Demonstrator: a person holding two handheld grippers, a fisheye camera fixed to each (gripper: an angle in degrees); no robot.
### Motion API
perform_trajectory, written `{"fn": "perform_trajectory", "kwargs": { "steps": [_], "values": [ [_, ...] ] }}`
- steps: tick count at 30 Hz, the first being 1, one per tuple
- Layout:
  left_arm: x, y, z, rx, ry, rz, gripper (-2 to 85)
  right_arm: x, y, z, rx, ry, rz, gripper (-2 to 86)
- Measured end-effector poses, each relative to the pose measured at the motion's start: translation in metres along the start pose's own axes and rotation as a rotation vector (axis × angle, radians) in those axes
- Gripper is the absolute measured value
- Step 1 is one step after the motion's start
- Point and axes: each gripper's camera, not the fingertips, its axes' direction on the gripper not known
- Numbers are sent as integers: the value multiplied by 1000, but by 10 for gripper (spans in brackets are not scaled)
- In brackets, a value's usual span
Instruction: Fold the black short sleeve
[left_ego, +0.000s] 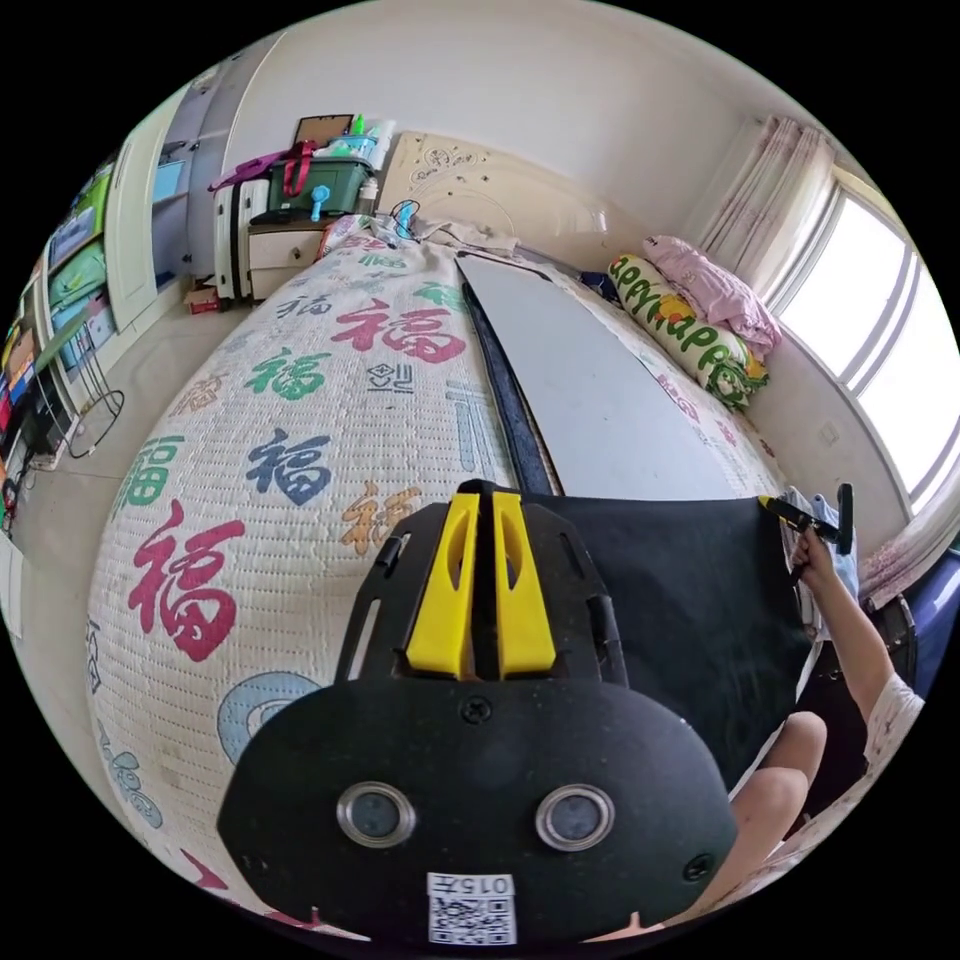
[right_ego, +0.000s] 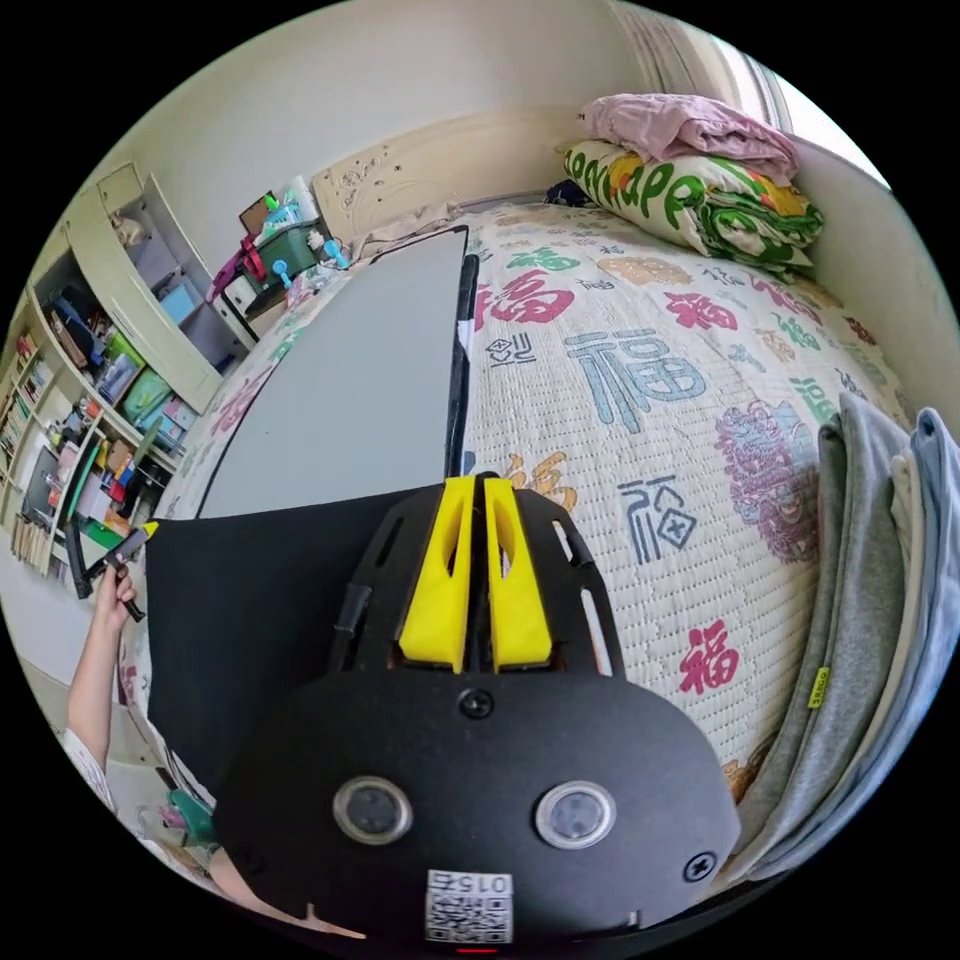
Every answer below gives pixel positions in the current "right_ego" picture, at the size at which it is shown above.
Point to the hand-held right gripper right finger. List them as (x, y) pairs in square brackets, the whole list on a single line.
[(521, 607)]

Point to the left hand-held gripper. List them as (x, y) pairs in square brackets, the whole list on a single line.
[(105, 564)]

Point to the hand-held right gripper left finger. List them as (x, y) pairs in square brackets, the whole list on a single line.
[(435, 592)]

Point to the black short sleeve shirt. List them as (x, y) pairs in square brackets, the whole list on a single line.
[(247, 600)]

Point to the person's left forearm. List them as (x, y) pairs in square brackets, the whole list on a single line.
[(94, 682)]

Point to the person's left hand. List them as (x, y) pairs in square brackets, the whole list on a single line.
[(114, 600)]

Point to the person's right hand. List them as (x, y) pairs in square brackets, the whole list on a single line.
[(262, 892)]

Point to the bed with printed quilt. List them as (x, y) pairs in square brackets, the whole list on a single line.
[(637, 525)]

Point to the cream shelf cupboard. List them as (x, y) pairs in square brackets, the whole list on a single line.
[(112, 375)]

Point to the grey flat folding board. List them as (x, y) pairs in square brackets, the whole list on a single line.
[(360, 375)]

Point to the person's body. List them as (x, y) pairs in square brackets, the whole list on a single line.
[(90, 772)]

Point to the nightstand with green box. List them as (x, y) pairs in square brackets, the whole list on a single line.
[(274, 255)]

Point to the pile of clothes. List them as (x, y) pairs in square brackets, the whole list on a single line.
[(855, 600)]

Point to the folded green printed blanket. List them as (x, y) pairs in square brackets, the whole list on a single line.
[(675, 199)]

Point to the pink crumpled cloth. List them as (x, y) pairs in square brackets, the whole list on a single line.
[(697, 127)]

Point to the window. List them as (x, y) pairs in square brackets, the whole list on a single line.
[(817, 120)]

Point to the curtain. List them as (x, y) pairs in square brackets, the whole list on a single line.
[(675, 52)]

